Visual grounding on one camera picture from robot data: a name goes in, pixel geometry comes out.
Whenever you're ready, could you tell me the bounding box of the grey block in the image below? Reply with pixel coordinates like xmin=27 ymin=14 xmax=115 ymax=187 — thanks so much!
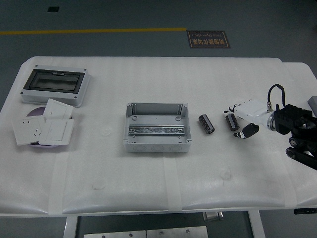
xmin=307 ymin=96 xmax=317 ymax=115

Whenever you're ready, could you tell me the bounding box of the white foam table mat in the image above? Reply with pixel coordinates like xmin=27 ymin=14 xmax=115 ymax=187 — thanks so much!
xmin=0 ymin=56 xmax=307 ymax=215

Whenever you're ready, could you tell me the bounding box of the purple round plate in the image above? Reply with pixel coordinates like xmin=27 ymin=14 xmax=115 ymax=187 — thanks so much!
xmin=26 ymin=107 xmax=74 ymax=149

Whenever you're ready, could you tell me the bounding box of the silver metal mounting rail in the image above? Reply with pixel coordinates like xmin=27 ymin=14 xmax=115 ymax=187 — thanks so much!
xmin=128 ymin=124 xmax=186 ymax=136

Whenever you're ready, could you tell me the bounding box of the white table frame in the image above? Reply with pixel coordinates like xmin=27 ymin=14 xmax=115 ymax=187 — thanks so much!
xmin=63 ymin=210 xmax=267 ymax=238

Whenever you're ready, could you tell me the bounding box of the open grey junction box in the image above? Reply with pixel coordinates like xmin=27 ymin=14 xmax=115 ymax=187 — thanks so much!
xmin=123 ymin=102 xmax=193 ymax=153

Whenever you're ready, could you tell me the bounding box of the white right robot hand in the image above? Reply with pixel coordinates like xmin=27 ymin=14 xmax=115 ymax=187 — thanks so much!
xmin=223 ymin=98 xmax=271 ymax=140

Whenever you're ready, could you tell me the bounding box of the white wall switch panel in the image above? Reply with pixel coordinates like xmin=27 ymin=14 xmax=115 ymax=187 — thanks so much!
xmin=44 ymin=98 xmax=74 ymax=119
xmin=39 ymin=119 xmax=75 ymax=145

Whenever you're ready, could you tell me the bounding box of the grey metal base plate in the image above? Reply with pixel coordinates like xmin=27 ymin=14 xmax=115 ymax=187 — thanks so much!
xmin=146 ymin=227 xmax=209 ymax=238
xmin=83 ymin=230 xmax=147 ymax=238

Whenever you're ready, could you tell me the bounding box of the grey enclosure with clear lid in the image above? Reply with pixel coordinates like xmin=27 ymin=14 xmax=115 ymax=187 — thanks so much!
xmin=19 ymin=64 xmax=93 ymax=108

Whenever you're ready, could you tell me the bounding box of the brown floor sign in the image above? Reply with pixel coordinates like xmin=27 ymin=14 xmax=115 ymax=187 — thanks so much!
xmin=187 ymin=31 xmax=231 ymax=49

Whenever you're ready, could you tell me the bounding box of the silver metal bracket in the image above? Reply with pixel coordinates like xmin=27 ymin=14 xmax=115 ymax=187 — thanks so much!
xmin=203 ymin=211 xmax=224 ymax=221

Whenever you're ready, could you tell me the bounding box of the white wall socket panel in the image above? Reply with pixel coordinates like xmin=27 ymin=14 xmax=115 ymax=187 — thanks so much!
xmin=11 ymin=116 xmax=47 ymax=146

